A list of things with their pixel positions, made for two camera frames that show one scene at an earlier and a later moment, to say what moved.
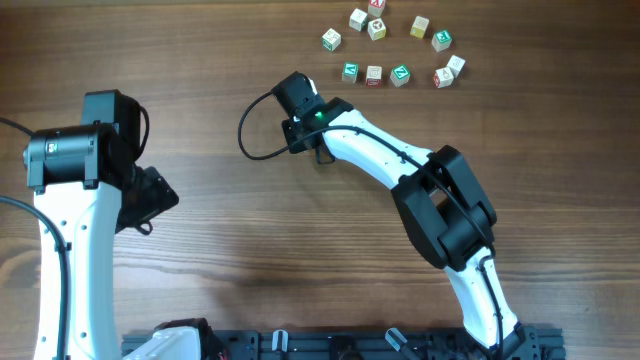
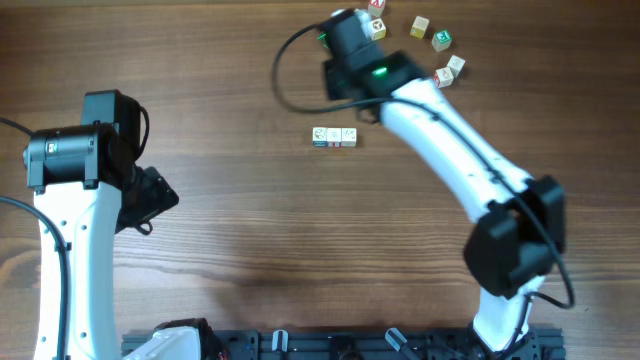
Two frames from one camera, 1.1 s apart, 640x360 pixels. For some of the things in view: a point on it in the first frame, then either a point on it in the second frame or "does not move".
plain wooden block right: [455, 65] does not move
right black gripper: [293, 143] to [334, 88]
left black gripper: [155, 197] does not move
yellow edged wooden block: [376, 29] does not move
